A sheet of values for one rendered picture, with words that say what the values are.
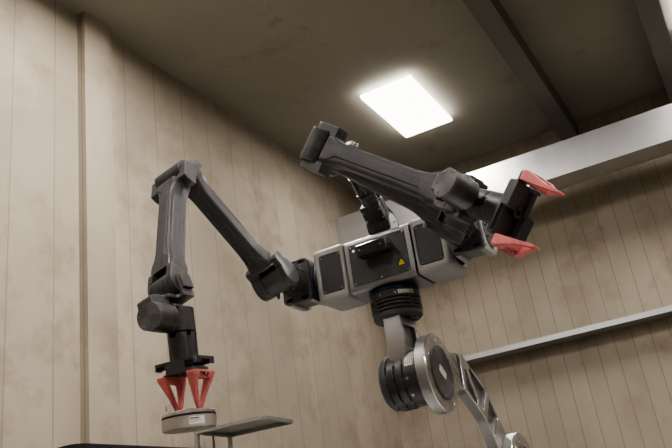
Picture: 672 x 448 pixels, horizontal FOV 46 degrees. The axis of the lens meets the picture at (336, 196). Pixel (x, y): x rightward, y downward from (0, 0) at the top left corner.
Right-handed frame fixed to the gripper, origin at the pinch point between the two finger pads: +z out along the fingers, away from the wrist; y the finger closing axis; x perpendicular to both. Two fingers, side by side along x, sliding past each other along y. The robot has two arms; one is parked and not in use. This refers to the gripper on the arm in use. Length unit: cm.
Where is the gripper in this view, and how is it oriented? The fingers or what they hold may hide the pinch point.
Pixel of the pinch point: (189, 408)
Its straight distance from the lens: 161.9
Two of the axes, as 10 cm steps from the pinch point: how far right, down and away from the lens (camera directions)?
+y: 8.7, -3.0, -4.0
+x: 4.7, 2.2, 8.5
